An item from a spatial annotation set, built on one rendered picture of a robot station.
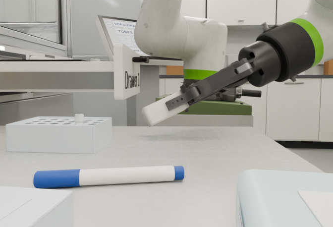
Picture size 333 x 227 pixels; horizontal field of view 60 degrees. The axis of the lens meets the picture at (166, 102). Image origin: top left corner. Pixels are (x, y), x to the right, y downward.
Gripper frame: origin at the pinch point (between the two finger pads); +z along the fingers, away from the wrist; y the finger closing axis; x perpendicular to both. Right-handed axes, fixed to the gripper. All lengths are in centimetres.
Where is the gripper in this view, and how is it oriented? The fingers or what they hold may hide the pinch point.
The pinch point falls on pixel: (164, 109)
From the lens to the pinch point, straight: 47.0
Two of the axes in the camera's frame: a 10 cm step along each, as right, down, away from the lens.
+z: -8.9, 4.2, -1.7
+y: 1.1, -1.6, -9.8
